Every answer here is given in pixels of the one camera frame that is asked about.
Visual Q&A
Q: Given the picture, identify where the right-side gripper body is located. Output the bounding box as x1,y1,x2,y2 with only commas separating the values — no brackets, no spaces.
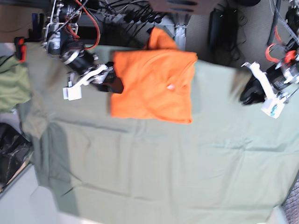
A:
67,64,113,88

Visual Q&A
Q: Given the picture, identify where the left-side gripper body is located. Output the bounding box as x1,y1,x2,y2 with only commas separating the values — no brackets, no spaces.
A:
242,61,292,103

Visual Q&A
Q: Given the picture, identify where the orange T-shirt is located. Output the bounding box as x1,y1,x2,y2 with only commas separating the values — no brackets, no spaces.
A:
110,27,198,124

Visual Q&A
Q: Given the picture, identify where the robot arm at right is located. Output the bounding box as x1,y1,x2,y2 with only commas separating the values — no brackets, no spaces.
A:
42,0,124,101

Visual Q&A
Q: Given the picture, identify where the robot arm at left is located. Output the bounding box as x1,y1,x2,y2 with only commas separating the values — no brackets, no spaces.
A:
264,0,299,105

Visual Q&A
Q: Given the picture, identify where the black power adapter right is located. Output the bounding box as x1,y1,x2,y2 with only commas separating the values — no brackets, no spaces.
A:
223,7,239,44

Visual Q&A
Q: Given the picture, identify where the black power adapter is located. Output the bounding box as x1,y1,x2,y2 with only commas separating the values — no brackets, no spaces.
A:
208,9,223,48
223,7,239,44

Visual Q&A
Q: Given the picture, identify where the green table cloth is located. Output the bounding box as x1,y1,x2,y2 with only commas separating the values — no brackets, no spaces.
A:
18,43,299,224

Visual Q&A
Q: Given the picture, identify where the blue clamp at left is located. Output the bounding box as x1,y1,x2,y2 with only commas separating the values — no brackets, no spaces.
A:
14,13,46,63

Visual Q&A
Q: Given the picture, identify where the black power strip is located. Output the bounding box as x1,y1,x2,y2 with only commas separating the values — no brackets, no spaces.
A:
112,11,166,24

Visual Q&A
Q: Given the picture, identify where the black power adapter left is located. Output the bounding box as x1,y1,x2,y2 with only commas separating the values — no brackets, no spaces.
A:
208,9,223,48

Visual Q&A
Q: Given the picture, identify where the olive green garment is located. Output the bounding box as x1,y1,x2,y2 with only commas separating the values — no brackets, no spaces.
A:
0,56,31,113

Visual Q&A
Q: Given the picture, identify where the black plastic bag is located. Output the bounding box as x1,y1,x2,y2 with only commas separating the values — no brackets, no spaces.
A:
0,123,32,189

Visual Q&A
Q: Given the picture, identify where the grey patterned chair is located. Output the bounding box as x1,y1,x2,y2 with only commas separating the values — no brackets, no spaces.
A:
282,180,299,224

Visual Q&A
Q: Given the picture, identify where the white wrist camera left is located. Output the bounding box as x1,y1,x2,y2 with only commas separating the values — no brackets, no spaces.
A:
261,98,285,119

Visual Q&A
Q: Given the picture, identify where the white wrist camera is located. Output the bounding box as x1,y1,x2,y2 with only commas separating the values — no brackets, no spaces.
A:
63,86,82,101
261,98,285,119

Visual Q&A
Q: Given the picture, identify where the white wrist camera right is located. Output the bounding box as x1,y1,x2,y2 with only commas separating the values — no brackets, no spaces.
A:
63,86,82,101

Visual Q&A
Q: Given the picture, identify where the aluminium frame post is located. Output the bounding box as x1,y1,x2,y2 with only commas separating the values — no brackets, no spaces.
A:
172,13,191,51

